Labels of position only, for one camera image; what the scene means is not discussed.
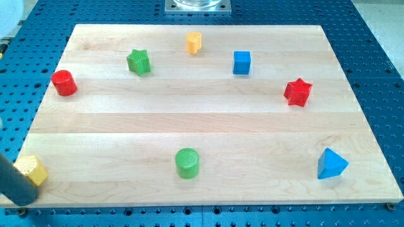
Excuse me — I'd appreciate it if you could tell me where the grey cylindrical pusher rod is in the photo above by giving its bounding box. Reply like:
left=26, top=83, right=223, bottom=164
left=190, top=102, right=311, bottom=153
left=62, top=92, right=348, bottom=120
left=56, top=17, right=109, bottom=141
left=1, top=154, right=39, bottom=206

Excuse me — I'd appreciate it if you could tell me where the yellow heart-shaped block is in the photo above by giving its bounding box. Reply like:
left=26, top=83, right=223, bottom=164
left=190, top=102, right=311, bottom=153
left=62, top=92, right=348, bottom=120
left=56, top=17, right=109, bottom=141
left=186, top=32, right=202, bottom=55

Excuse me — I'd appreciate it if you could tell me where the red star block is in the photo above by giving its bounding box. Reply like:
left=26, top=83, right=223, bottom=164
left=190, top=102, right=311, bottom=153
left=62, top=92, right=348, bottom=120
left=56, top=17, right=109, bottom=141
left=283, top=78, right=312, bottom=107

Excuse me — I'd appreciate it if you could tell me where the blue triangle block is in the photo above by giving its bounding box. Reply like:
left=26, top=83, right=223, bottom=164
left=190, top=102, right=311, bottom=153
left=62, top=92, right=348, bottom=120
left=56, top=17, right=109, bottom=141
left=318, top=148, right=348, bottom=179

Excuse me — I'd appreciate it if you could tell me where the green cylinder block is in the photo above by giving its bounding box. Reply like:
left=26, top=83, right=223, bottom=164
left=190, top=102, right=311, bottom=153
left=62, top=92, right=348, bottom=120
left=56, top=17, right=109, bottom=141
left=175, top=148, right=199, bottom=179

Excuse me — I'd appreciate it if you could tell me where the red cylinder block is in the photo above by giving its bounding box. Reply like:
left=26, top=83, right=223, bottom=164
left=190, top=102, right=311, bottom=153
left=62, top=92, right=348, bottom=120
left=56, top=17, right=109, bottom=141
left=51, top=70, right=78, bottom=96

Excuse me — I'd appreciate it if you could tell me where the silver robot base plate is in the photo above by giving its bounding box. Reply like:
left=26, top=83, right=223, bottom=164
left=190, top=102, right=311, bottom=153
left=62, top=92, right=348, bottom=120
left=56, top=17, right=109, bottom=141
left=164, top=0, right=232, bottom=15

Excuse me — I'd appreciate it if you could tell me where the yellow hexagon block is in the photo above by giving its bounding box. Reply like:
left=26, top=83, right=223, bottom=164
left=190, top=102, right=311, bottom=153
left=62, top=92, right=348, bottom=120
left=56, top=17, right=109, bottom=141
left=14, top=155, right=48, bottom=187

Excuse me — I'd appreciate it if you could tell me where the light wooden board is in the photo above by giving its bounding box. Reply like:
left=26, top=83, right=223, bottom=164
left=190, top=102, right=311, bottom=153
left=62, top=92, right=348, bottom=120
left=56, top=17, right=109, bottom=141
left=20, top=24, right=403, bottom=208

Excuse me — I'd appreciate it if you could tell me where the blue cube block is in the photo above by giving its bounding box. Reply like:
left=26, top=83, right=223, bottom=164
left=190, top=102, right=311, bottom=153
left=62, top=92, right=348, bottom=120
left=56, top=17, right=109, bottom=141
left=233, top=51, right=251, bottom=75

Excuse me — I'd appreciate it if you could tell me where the green star block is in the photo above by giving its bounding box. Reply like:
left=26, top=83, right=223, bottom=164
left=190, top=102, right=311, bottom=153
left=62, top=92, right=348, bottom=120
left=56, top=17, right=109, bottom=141
left=126, top=49, right=151, bottom=76

